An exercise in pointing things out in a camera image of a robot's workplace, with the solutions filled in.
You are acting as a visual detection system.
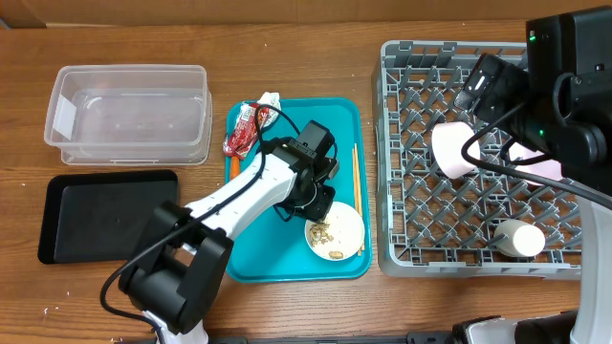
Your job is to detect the white bowl with food scraps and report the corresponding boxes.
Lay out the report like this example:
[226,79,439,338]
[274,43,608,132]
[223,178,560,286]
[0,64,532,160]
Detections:
[304,202,365,261]

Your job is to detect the pink bowl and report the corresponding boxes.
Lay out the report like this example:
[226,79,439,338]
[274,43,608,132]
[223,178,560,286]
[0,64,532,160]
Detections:
[431,121,475,179]

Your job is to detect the large pink plate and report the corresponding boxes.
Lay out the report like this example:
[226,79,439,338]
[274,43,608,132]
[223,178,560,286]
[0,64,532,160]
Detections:
[507,141,565,186]

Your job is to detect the cream plastic cup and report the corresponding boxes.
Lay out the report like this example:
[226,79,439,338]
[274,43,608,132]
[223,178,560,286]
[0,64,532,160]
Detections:
[494,219,545,258]

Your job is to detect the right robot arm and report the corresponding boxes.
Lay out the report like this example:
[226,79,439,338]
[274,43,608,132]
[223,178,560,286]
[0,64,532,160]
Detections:
[453,6,611,343]

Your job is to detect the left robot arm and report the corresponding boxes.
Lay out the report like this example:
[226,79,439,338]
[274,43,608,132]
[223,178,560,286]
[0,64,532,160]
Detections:
[113,138,339,343]

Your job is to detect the grey dishwasher rack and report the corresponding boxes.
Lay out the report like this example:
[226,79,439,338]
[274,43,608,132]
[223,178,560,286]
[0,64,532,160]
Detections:
[373,40,582,280]

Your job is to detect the wooden chopstick left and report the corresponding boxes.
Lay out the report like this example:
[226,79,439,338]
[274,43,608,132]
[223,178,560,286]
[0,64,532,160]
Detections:
[352,143,362,226]

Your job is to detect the wooden chopstick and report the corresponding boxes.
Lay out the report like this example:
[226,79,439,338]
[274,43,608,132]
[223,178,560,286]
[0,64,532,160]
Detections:
[353,143,364,256]
[352,143,362,226]

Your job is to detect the teal serving tray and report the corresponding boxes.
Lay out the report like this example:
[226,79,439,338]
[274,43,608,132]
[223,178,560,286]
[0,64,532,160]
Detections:
[227,97,373,283]

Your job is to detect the wooden chopstick right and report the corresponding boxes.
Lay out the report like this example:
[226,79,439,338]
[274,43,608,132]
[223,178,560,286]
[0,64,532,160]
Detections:
[353,143,364,256]

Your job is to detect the orange carrot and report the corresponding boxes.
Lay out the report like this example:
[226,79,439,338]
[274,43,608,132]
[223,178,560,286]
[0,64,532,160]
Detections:
[229,156,241,180]

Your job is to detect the red snack wrapper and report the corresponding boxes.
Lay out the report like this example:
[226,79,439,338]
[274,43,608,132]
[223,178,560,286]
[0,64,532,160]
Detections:
[223,102,258,160]

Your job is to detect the crumpled white tissue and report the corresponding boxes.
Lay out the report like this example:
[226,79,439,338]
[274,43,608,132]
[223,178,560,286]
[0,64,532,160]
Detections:
[257,92,281,129]

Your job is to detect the black plastic tray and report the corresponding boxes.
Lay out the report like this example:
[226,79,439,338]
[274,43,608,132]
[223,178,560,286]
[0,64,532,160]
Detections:
[37,169,179,265]

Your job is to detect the clear plastic bin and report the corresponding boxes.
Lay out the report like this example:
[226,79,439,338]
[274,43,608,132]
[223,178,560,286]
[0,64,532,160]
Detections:
[44,64,213,166]

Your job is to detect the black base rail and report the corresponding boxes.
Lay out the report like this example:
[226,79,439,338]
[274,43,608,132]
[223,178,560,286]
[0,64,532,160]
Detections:
[209,331,457,344]

